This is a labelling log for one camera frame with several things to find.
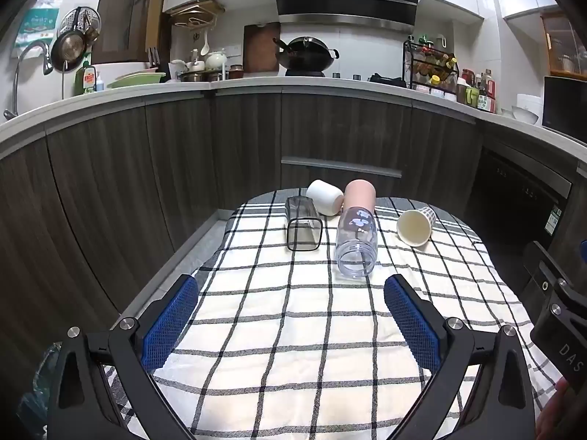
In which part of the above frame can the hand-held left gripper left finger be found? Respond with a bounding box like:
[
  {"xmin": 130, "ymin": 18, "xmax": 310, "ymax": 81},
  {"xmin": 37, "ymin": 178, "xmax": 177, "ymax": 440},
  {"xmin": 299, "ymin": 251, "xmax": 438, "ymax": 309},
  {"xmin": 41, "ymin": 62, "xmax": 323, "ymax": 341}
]
[{"xmin": 48, "ymin": 274, "xmax": 200, "ymax": 440}]

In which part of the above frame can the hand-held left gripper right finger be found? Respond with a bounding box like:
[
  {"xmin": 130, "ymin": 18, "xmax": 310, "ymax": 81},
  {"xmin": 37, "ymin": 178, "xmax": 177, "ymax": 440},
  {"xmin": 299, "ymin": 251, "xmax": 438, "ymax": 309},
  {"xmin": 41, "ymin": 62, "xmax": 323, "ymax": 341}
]
[{"xmin": 384, "ymin": 274, "xmax": 537, "ymax": 440}]

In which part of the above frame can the cream paper cup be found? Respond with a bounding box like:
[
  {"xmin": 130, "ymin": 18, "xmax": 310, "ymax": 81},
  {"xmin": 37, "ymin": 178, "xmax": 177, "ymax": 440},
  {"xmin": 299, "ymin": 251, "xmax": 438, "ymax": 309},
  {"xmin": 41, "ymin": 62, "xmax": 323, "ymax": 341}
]
[{"xmin": 397, "ymin": 206, "xmax": 436, "ymax": 249}]

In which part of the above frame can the clear cup with pink lid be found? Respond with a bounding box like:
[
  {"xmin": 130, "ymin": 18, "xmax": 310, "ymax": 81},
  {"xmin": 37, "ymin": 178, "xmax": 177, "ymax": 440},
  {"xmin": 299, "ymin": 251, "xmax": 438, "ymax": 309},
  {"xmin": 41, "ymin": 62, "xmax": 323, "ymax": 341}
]
[{"xmin": 336, "ymin": 180, "xmax": 380, "ymax": 278}]

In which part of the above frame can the grey transparent square cup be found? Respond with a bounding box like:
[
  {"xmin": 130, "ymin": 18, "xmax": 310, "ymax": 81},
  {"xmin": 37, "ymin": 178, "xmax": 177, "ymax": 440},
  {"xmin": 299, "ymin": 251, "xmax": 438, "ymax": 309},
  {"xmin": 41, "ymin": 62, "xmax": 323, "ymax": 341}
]
[{"xmin": 285, "ymin": 195, "xmax": 324, "ymax": 252}]

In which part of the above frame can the white cup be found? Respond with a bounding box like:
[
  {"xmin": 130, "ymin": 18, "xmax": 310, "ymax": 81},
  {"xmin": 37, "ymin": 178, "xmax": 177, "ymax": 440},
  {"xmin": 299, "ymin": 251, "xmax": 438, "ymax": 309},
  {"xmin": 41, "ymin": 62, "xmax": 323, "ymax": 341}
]
[{"xmin": 306, "ymin": 180, "xmax": 344, "ymax": 216}]

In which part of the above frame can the person's right hand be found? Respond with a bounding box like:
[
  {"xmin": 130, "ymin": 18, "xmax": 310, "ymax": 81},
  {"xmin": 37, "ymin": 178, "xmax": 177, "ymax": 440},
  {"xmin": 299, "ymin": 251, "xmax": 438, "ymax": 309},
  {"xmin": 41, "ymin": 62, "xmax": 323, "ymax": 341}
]
[{"xmin": 536, "ymin": 376, "xmax": 587, "ymax": 440}]

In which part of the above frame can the black white checkered tablecloth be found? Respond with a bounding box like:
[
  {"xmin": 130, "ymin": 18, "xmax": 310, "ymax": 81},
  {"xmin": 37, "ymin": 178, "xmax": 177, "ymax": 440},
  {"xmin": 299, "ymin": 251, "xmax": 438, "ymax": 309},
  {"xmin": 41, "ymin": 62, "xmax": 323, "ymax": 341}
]
[{"xmin": 103, "ymin": 188, "xmax": 566, "ymax": 440}]

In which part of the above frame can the black dishwasher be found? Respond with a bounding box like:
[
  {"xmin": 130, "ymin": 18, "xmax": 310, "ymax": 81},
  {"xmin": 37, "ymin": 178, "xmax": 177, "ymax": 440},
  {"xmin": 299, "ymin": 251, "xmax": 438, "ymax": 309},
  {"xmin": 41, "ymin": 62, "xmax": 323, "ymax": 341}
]
[{"xmin": 462, "ymin": 146, "xmax": 574, "ymax": 280}]

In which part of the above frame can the dark plastic bag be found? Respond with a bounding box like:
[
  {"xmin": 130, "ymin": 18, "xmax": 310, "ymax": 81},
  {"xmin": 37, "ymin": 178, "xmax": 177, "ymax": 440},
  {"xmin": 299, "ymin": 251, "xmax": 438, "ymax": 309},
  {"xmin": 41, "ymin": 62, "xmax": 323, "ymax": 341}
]
[{"xmin": 17, "ymin": 343, "xmax": 62, "ymax": 440}]

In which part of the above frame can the white bowl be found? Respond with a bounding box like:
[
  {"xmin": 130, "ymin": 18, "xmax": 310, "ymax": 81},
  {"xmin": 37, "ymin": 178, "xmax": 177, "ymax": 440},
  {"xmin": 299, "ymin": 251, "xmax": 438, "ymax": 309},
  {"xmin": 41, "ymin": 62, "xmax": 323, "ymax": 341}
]
[{"xmin": 510, "ymin": 104, "xmax": 540, "ymax": 125}]

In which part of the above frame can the black microwave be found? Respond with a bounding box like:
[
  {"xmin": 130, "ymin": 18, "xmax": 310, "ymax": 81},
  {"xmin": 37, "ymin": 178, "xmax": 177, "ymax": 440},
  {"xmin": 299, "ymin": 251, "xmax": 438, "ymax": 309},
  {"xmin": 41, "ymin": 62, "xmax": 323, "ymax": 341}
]
[{"xmin": 542, "ymin": 76, "xmax": 587, "ymax": 135}]

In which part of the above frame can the red sauce bottle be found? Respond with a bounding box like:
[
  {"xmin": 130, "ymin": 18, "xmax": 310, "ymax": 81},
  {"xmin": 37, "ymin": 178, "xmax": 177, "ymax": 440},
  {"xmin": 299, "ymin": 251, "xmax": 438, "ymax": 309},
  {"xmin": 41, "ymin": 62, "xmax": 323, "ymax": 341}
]
[{"xmin": 477, "ymin": 69, "xmax": 498, "ymax": 114}]

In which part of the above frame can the black cloth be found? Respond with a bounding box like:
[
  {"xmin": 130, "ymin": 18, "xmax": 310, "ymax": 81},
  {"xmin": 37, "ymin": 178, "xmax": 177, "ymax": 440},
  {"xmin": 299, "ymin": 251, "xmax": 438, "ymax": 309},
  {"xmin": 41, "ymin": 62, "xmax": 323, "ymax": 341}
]
[{"xmin": 369, "ymin": 73, "xmax": 407, "ymax": 88}]

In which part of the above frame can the green basin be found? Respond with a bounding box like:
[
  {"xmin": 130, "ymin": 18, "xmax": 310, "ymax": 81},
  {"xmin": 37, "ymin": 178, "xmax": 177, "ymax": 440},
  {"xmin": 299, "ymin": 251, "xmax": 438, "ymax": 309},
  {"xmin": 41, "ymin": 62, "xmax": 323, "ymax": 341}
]
[{"xmin": 107, "ymin": 71, "xmax": 167, "ymax": 89}]

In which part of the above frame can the black spice rack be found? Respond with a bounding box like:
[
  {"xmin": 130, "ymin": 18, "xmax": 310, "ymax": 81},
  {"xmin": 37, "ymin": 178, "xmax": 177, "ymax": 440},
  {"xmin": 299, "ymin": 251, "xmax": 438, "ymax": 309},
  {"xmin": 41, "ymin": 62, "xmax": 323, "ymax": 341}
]
[{"xmin": 404, "ymin": 36, "xmax": 460, "ymax": 102}]

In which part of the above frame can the green dish soap bottle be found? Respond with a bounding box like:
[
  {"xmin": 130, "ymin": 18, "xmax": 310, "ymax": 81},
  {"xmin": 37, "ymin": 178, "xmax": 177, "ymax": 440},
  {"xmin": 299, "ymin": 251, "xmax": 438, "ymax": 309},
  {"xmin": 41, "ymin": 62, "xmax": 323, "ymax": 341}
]
[{"xmin": 75, "ymin": 61, "xmax": 97, "ymax": 96}]

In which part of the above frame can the white basin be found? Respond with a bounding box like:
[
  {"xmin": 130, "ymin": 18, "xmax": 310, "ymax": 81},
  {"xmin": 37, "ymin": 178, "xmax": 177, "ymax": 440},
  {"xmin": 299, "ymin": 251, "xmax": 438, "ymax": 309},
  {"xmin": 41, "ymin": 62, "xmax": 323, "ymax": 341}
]
[{"xmin": 94, "ymin": 61, "xmax": 159, "ymax": 88}]

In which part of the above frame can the white teapot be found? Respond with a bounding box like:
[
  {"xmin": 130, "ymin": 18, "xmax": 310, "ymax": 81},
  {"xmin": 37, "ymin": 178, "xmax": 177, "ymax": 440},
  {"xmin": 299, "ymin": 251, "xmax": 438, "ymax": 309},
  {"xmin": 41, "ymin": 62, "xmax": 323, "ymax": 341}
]
[{"xmin": 204, "ymin": 50, "xmax": 229, "ymax": 71}]

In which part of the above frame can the wooden glass-door cabinet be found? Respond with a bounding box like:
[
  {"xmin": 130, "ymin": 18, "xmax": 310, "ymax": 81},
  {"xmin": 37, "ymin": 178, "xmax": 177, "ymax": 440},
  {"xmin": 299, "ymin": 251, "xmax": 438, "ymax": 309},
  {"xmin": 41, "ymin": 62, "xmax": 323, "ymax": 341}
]
[{"xmin": 540, "ymin": 8, "xmax": 587, "ymax": 80}]

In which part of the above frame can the black wok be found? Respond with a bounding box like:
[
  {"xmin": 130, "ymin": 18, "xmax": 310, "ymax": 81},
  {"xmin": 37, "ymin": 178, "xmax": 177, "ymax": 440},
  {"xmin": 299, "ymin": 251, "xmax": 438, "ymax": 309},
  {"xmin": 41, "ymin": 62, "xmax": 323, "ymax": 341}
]
[{"xmin": 274, "ymin": 36, "xmax": 340, "ymax": 73}]

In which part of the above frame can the brown cutting board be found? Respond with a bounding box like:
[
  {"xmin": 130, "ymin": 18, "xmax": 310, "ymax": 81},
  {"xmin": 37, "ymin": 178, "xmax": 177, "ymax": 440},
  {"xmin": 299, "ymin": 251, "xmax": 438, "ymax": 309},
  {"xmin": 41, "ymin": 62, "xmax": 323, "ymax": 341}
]
[{"xmin": 243, "ymin": 22, "xmax": 281, "ymax": 74}]

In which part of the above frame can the hanging frying pan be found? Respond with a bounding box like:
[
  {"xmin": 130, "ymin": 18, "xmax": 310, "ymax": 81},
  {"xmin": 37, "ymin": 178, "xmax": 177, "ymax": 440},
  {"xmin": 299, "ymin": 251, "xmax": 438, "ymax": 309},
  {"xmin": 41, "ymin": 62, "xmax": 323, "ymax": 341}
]
[{"xmin": 50, "ymin": 30, "xmax": 89, "ymax": 73}]

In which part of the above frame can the chrome faucet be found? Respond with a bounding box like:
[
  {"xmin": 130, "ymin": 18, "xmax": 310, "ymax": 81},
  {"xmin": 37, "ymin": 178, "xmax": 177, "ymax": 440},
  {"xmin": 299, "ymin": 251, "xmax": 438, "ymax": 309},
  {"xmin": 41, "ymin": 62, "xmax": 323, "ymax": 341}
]
[{"xmin": 4, "ymin": 40, "xmax": 55, "ymax": 121}]

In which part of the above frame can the wooden hanging rack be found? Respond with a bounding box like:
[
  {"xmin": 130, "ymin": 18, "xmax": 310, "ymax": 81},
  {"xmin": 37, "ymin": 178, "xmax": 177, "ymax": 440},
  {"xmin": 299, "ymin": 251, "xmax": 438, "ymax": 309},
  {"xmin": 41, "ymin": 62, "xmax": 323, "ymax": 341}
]
[{"xmin": 171, "ymin": 0, "xmax": 226, "ymax": 29}]

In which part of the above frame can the grey drawer handle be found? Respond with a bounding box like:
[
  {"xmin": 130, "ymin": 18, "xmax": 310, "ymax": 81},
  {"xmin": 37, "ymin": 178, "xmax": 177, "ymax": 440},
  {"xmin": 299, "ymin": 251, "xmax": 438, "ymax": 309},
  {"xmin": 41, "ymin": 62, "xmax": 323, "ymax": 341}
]
[{"xmin": 281, "ymin": 156, "xmax": 403, "ymax": 179}]

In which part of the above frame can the wall poster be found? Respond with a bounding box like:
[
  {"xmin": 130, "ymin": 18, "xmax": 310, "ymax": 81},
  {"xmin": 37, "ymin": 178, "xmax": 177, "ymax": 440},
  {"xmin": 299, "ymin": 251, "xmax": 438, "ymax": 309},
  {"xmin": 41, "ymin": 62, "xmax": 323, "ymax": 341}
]
[{"xmin": 16, "ymin": 2, "xmax": 62, "ymax": 59}]

